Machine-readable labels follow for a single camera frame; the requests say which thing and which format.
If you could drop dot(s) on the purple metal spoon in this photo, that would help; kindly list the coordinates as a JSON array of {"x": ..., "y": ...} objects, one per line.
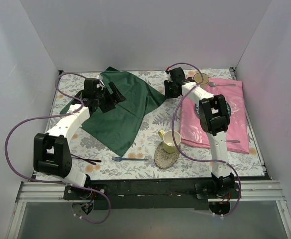
[{"x": 95, "y": 160}]

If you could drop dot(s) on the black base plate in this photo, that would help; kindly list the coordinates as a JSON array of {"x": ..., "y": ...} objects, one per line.
[{"x": 186, "y": 193}]

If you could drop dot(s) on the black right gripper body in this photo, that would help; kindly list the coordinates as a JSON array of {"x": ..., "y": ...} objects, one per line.
[{"x": 169, "y": 88}]

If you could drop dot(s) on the pink satin placemat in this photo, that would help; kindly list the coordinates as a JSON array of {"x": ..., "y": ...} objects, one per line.
[{"x": 190, "y": 129}]

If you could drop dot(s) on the dark green cloth napkin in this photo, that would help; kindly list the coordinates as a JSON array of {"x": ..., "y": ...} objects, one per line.
[{"x": 117, "y": 128}]

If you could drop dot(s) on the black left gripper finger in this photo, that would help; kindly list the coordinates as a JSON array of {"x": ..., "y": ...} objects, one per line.
[
  {"x": 116, "y": 95},
  {"x": 107, "y": 104}
]

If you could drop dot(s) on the aluminium frame rail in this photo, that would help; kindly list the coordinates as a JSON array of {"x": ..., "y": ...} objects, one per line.
[{"x": 249, "y": 190}]

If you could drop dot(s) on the speckled round coaster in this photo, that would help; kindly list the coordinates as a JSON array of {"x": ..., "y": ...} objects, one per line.
[{"x": 163, "y": 159}]

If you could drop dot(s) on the cream enamel mug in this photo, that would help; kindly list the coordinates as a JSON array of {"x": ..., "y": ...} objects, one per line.
[{"x": 202, "y": 79}]

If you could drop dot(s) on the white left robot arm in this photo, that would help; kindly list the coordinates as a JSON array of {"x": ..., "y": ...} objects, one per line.
[{"x": 51, "y": 150}]

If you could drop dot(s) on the blue plastic fork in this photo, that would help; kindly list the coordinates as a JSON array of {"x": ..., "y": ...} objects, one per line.
[{"x": 119, "y": 159}]

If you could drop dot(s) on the yellow-green mug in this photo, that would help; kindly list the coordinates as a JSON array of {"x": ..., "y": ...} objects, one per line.
[{"x": 170, "y": 139}]

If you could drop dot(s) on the silver spoon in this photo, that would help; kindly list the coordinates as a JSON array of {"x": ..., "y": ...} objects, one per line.
[{"x": 213, "y": 84}]

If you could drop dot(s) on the white plate green rim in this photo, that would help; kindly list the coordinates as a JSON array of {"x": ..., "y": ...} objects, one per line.
[{"x": 196, "y": 107}]

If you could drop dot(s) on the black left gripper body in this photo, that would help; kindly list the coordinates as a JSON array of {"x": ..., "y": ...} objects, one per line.
[{"x": 109, "y": 97}]

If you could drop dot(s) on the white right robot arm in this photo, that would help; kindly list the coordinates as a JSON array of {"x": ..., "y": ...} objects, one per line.
[{"x": 214, "y": 120}]

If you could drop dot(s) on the silver fork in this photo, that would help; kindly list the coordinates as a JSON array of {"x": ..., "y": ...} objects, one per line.
[{"x": 233, "y": 141}]

